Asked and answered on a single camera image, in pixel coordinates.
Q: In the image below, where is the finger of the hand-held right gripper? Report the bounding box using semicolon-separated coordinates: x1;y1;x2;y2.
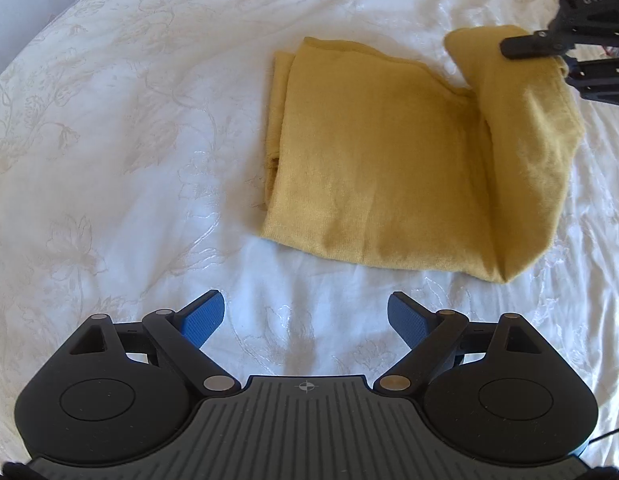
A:
563;57;619;109
499;30;579;62

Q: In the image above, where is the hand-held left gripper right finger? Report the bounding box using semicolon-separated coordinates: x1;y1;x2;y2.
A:
373;291;543;395

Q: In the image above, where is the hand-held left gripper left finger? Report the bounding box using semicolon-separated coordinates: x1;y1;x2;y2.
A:
70;290;240;396

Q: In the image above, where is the yellow knit sweater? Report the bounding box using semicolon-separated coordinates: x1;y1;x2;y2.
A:
260;25;586;284

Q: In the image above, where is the white embroidered bedspread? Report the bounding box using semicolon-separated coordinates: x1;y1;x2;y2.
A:
0;0;619;471

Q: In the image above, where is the black cable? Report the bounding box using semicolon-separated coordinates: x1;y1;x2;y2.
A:
587;425;619;446

